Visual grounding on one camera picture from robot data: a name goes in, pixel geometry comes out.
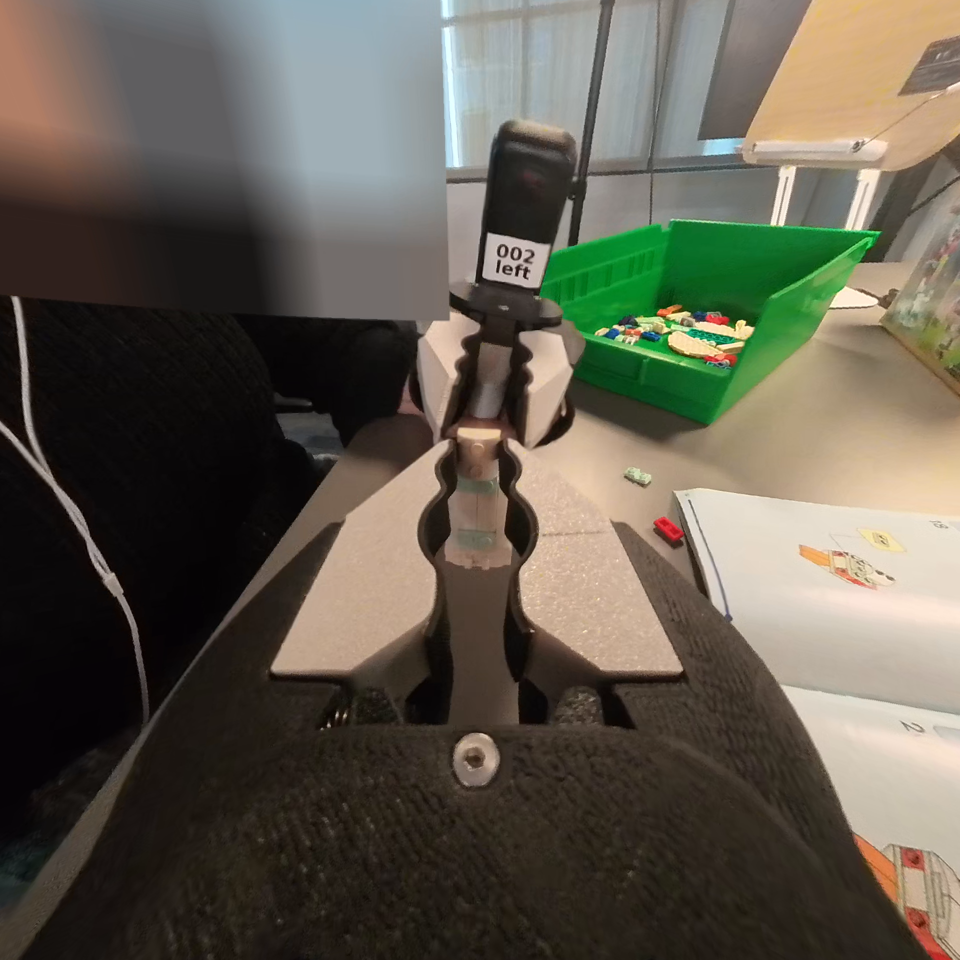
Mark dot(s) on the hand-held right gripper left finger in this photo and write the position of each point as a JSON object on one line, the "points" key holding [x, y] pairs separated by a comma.
{"points": [[352, 600]]}

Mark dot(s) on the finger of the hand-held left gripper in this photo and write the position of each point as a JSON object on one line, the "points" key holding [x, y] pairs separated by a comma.
{"points": [[435, 375], [544, 382]]}

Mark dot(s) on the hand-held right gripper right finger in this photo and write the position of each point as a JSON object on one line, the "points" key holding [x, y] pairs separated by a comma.
{"points": [[600, 600]]}

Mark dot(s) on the green plastic bin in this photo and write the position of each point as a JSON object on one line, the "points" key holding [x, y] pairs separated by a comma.
{"points": [[675, 390]]}

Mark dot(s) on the long white lego assembly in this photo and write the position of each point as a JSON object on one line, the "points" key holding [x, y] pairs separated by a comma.
{"points": [[476, 525]]}

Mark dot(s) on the red lego plate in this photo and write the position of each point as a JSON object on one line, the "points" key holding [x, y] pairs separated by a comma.
{"points": [[667, 529]]}

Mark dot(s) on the mint green lego plate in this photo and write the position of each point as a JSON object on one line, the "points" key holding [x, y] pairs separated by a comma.
{"points": [[637, 475]]}

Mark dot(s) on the pile of loose lego pieces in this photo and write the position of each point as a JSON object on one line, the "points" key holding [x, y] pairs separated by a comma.
{"points": [[697, 341]]}

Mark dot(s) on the open lego instruction booklet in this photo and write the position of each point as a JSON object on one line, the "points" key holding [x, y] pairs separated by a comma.
{"points": [[825, 637]]}

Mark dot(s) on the yellow lego box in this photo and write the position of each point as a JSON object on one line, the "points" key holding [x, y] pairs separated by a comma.
{"points": [[930, 315]]}

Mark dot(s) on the black tripod pole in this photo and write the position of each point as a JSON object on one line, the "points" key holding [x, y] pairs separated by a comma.
{"points": [[596, 90]]}

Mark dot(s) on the light wooden standing desk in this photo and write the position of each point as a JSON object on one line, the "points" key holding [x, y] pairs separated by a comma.
{"points": [[840, 75]]}

